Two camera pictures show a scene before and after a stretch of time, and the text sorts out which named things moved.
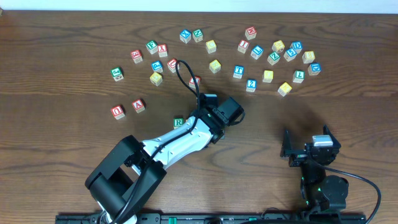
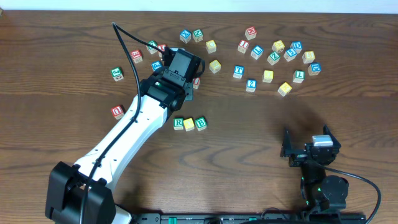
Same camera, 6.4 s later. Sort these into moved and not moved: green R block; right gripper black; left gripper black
Moved: left gripper black
Not moved: green R block; right gripper black
